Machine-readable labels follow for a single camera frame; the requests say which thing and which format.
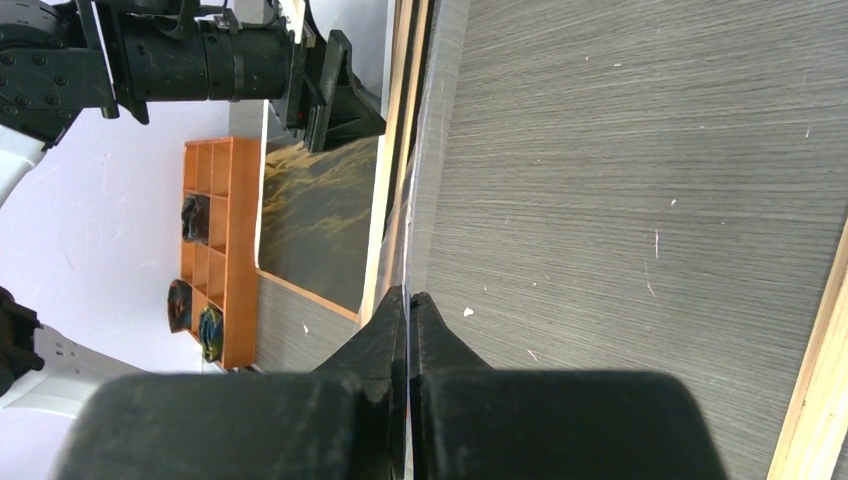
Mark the mountain landscape photo board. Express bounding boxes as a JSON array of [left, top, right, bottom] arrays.
[[255, 1, 390, 320]]

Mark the orange compartment tray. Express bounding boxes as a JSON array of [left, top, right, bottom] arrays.
[[180, 137, 262, 369]]

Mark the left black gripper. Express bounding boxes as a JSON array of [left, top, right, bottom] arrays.
[[76, 1, 386, 153]]

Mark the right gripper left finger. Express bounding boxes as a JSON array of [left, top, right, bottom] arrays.
[[55, 286, 406, 479]]

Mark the black orange coiled bundle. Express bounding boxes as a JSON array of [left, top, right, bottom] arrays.
[[166, 279, 193, 333]]

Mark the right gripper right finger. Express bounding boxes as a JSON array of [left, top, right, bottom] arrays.
[[409, 293, 726, 479]]

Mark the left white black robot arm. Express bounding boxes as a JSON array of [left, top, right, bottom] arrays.
[[1, 1, 386, 198]]

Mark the black wooden picture frame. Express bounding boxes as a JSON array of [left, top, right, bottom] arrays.
[[357, 0, 848, 480]]

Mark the black yellow-green coiled bundle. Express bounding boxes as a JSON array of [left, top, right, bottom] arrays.
[[198, 305, 224, 363]]

